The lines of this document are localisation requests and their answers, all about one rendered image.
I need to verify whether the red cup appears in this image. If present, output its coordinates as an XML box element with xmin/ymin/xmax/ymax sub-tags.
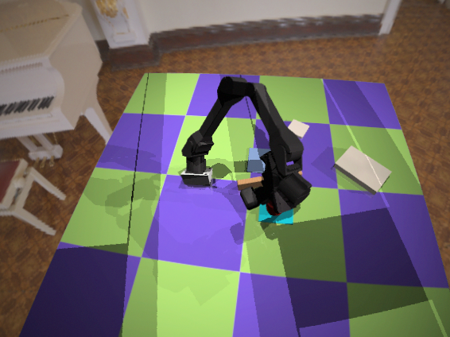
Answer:
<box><xmin>266</xmin><ymin>201</ymin><xmax>281</xmax><ymax>216</ymax></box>

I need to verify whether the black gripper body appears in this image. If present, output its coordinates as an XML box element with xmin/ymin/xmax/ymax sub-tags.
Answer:
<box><xmin>240</xmin><ymin>173</ymin><xmax>279</xmax><ymax>210</ymax></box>

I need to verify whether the brown wooden block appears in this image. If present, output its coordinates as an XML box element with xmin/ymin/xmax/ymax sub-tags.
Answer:
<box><xmin>237</xmin><ymin>176</ymin><xmax>264</xmax><ymax>190</ymax></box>

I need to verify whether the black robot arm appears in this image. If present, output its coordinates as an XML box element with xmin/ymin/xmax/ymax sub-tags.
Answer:
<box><xmin>181</xmin><ymin>76</ymin><xmax>312</xmax><ymax>214</ymax></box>

